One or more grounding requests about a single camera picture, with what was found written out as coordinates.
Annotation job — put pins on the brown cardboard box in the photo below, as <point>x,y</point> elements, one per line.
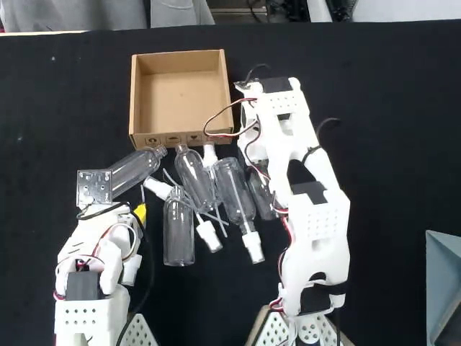
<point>180,97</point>

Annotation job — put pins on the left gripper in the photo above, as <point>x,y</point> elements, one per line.
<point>90,238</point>

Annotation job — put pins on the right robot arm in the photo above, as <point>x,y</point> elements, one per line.
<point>317,223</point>

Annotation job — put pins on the grey box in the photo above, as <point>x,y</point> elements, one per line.
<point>444,288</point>

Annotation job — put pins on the clear plastic bottle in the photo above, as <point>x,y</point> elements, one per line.
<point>194,176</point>
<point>236,191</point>
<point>261,198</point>
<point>135,169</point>
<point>179,230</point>

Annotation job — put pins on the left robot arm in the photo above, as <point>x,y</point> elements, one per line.
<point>90,313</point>

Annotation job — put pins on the white spray top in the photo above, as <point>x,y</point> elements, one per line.
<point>209,234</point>
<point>156,187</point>
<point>253,245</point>
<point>209,155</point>

